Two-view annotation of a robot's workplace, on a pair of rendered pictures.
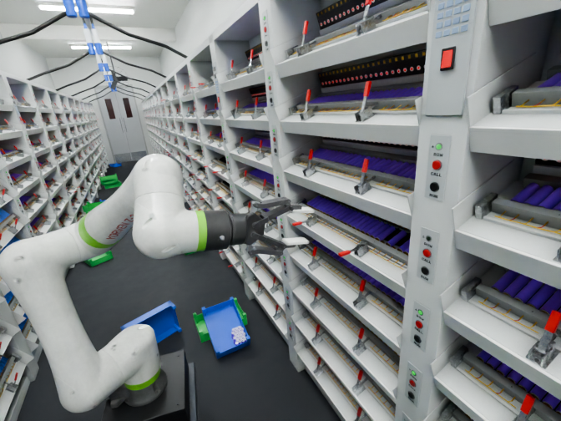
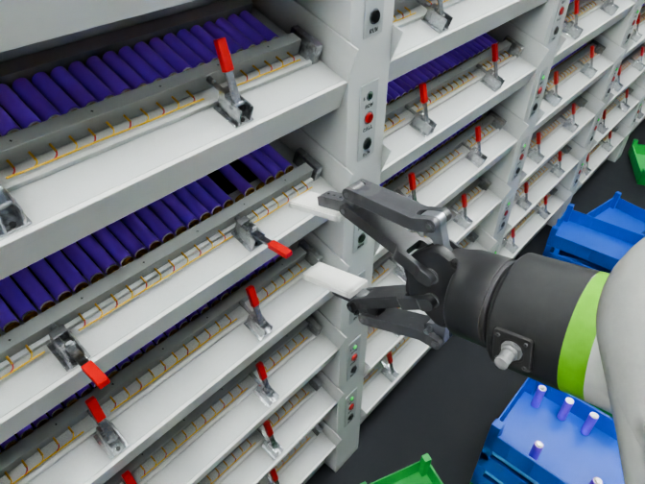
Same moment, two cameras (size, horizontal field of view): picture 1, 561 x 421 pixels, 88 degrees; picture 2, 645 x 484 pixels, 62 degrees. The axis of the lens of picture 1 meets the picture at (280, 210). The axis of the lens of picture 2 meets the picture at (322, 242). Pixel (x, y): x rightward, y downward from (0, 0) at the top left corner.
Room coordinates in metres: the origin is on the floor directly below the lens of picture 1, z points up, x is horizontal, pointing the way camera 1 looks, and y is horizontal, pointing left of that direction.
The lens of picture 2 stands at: (0.87, 0.34, 1.37)
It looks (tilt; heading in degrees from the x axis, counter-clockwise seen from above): 40 degrees down; 247
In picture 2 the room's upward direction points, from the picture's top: straight up
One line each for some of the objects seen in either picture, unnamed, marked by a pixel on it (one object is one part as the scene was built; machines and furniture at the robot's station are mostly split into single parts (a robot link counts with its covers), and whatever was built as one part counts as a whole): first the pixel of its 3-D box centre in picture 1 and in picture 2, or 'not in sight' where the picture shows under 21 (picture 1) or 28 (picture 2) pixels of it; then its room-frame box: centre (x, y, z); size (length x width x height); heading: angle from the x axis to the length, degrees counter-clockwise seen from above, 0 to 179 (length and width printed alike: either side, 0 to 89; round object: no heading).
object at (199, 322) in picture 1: (219, 318); not in sight; (1.53, 0.45, 0.04); 0.30 x 0.20 x 0.08; 115
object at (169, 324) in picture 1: (153, 329); not in sight; (1.42, 0.83, 0.10); 0.30 x 0.08 x 0.20; 134
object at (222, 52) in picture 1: (246, 183); not in sight; (1.84, 0.21, 0.85); 0.20 x 0.09 x 1.70; 115
